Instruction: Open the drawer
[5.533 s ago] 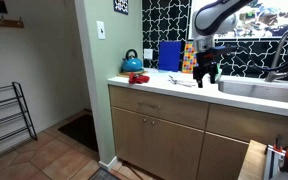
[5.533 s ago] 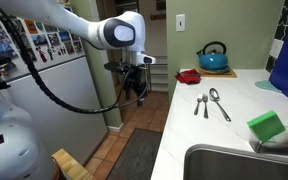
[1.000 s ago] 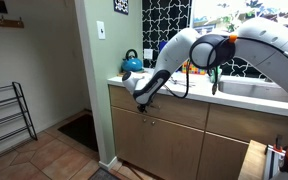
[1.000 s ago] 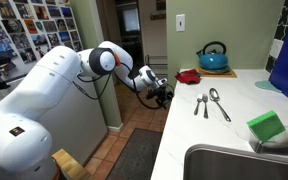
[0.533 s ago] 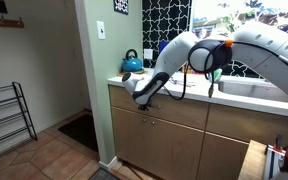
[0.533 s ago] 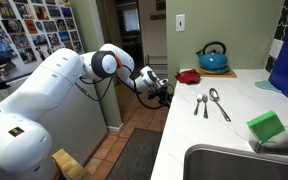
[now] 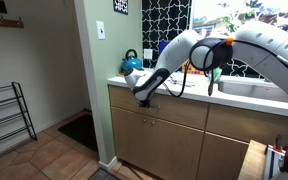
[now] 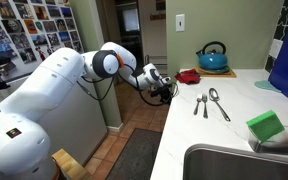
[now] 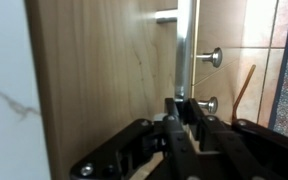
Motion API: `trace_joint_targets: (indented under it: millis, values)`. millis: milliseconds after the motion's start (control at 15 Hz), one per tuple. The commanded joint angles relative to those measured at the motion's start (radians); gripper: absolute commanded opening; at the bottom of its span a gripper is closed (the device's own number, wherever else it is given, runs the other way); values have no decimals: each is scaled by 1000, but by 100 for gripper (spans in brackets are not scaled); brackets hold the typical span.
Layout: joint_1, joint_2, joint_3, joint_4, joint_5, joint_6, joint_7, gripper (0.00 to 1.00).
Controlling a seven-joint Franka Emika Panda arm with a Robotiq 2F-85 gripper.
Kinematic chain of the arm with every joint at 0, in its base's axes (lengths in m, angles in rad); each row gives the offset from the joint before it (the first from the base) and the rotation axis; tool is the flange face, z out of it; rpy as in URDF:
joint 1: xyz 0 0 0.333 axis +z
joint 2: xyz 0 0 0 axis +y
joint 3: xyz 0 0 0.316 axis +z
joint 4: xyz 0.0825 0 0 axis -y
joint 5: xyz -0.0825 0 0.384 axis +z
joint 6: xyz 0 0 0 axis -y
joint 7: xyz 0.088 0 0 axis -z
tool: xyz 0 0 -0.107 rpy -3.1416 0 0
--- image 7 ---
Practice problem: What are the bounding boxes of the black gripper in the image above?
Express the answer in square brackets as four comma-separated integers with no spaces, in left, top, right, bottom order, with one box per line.
[138,99,152,109]

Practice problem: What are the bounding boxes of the light wood kitchen drawer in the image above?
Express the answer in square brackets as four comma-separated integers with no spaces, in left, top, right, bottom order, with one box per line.
[108,84,210,131]

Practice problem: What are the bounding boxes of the narrow wood cabinet door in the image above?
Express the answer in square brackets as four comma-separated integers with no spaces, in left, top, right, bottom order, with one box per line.
[110,106,151,169]

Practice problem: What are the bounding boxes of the metal utensils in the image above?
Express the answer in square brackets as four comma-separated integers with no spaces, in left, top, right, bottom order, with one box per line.
[168,75,196,88]

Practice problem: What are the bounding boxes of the blue kettle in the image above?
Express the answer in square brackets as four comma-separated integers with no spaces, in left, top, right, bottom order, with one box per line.
[120,48,144,75]

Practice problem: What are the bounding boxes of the white kitchen countertop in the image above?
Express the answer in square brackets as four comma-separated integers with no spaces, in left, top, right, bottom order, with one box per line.
[106,69,288,119]

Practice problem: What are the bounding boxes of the wide wood cabinet door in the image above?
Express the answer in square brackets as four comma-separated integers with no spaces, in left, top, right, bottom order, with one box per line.
[147,114,206,180]

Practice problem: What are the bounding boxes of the blue box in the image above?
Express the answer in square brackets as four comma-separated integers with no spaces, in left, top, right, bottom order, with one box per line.
[158,41,170,56]

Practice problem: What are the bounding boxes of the black door mat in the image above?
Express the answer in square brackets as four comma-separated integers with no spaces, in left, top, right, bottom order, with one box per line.
[57,113,99,153]

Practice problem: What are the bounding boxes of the green dish sponge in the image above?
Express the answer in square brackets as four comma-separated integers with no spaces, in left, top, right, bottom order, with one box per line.
[212,67,224,84]

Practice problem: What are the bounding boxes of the patterned blue floor rug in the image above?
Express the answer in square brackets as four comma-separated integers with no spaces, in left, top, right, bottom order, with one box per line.
[89,167,120,180]

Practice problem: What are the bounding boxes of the black white patterned backsplash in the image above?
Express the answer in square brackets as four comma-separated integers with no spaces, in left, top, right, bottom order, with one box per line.
[141,0,265,80]

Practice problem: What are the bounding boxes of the wood sink cabinet door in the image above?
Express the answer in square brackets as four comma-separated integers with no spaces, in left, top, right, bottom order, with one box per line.
[196,132,251,180]

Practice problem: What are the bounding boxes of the blue white tile picture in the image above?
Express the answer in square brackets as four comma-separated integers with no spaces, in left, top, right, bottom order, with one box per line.
[113,0,130,16]

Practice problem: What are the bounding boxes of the steel kitchen sink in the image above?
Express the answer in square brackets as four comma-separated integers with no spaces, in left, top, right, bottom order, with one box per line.
[217,79,288,104]

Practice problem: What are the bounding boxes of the wood false front panel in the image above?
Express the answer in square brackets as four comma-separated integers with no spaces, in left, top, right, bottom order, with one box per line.
[205,103,288,148]

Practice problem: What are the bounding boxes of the wooden table top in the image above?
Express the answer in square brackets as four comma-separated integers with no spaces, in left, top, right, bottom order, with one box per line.
[238,139,268,180]

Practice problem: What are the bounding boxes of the bright kitchen window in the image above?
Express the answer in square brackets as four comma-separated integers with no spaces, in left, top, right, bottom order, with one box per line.
[191,0,288,38]

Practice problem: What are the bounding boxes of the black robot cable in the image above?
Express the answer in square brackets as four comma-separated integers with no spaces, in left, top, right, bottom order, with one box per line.
[163,37,236,99]

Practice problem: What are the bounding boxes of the white wall outlet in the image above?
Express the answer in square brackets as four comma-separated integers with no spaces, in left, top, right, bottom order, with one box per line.
[143,48,154,61]

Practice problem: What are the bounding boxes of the white light switch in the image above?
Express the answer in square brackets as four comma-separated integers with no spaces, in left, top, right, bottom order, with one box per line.
[95,20,106,41]

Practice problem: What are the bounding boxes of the black wire shoe rack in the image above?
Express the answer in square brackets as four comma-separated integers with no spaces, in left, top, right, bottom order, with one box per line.
[0,81,38,149]

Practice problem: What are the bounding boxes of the aluminium frame profile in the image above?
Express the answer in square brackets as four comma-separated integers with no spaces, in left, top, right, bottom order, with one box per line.
[263,134,287,180]

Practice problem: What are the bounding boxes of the wooden coat hook rail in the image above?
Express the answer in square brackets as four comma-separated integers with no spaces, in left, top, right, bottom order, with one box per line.
[0,15,25,29]

